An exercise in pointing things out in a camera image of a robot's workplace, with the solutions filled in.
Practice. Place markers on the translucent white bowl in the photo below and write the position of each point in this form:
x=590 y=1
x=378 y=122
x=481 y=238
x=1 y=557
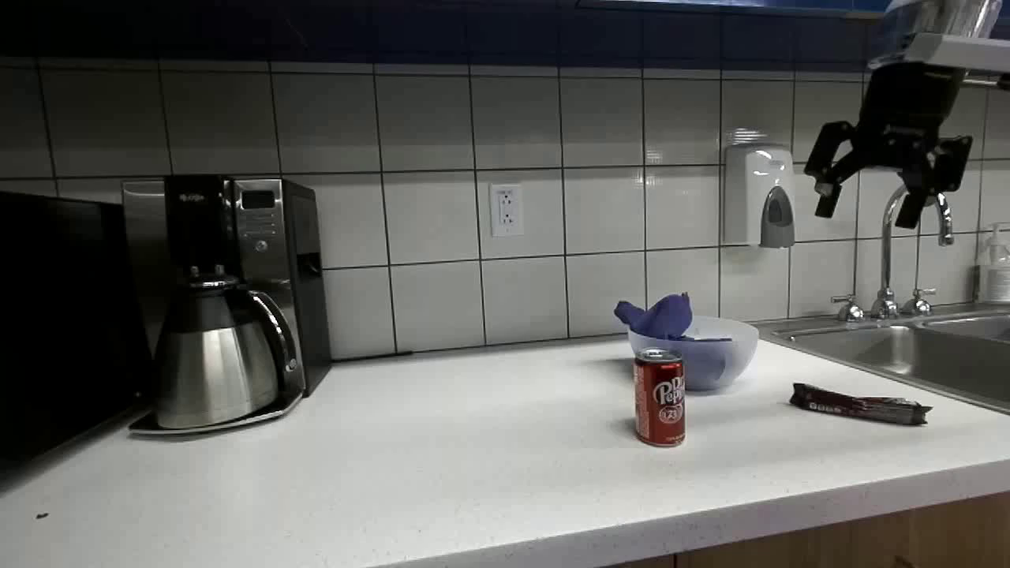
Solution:
x=716 y=350

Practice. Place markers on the blue knitted towel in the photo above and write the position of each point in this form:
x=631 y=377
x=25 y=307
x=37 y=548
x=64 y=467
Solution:
x=668 y=316

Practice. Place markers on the black steel coffee maker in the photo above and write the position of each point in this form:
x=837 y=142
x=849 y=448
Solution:
x=253 y=228

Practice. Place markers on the stainless steel sink basin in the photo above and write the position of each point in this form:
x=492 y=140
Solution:
x=962 y=353

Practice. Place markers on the wooden base cabinet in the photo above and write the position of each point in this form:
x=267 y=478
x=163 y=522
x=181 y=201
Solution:
x=962 y=534

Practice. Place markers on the red soda can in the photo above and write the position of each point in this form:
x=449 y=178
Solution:
x=662 y=397

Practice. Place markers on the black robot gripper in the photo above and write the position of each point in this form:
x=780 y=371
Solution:
x=899 y=127

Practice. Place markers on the clear soap pump bottle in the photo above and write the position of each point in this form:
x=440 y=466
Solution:
x=995 y=266

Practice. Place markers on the white wall power outlet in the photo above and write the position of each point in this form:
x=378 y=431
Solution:
x=505 y=209

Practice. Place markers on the stainless steel coffee carafe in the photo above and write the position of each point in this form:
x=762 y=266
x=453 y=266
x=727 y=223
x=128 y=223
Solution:
x=227 y=350

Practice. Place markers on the white wall soap dispenser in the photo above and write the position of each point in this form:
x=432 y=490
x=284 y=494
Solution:
x=760 y=190

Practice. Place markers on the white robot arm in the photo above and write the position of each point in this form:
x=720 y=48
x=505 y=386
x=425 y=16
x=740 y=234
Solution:
x=941 y=33

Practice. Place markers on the black microwave oven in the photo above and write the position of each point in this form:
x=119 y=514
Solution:
x=72 y=328

